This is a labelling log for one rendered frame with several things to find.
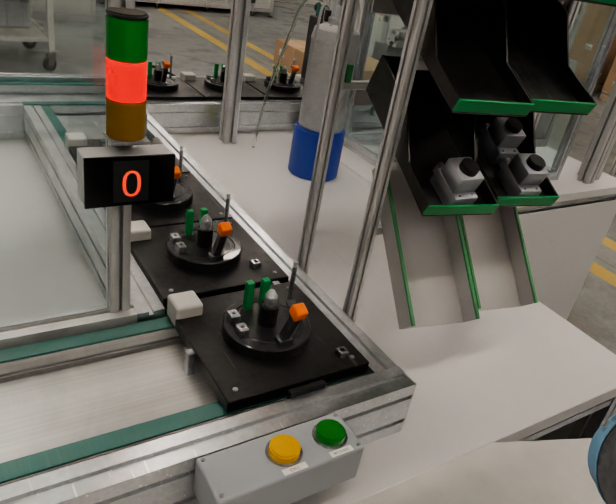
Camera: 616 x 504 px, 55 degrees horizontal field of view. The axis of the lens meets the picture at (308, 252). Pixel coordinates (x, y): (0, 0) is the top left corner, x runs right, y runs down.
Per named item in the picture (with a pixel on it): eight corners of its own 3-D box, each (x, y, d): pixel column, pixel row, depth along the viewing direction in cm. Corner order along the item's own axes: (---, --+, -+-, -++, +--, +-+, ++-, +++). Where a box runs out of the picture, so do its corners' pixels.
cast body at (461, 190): (469, 209, 93) (493, 180, 88) (446, 212, 91) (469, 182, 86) (445, 169, 97) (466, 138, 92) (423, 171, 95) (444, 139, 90)
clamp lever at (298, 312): (292, 340, 89) (309, 313, 84) (281, 343, 88) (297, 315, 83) (283, 321, 91) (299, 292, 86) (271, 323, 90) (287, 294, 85)
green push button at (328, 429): (349, 446, 79) (352, 435, 78) (324, 455, 77) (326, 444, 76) (332, 425, 82) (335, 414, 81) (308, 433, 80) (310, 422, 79)
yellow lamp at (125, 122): (150, 140, 78) (151, 104, 76) (111, 142, 76) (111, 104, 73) (138, 127, 82) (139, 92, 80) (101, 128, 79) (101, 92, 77)
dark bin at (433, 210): (491, 215, 95) (518, 184, 89) (422, 217, 90) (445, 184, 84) (428, 93, 109) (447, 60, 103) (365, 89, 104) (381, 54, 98)
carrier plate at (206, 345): (367, 371, 93) (370, 361, 92) (226, 414, 81) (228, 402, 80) (291, 289, 110) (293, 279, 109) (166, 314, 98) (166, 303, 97)
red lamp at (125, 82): (151, 103, 76) (153, 64, 74) (111, 103, 73) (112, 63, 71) (139, 91, 80) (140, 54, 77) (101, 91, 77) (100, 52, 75)
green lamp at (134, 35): (153, 63, 74) (154, 22, 71) (112, 62, 71) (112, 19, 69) (140, 53, 77) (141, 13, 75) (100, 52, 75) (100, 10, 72)
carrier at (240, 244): (287, 285, 111) (297, 226, 105) (162, 309, 99) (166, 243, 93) (233, 225, 128) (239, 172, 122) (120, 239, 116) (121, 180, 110)
